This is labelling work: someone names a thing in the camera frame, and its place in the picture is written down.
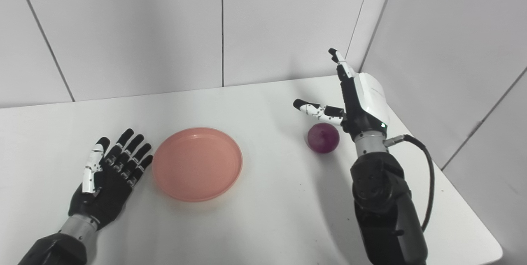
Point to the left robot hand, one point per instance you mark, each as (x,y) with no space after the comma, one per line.
(109,178)

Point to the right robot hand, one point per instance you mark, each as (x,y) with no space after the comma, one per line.
(354,100)

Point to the purple onion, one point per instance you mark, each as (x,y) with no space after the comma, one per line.
(323,137)

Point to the pink plate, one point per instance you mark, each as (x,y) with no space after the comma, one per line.
(197,164)

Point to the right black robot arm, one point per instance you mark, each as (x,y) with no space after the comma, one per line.
(387,203)

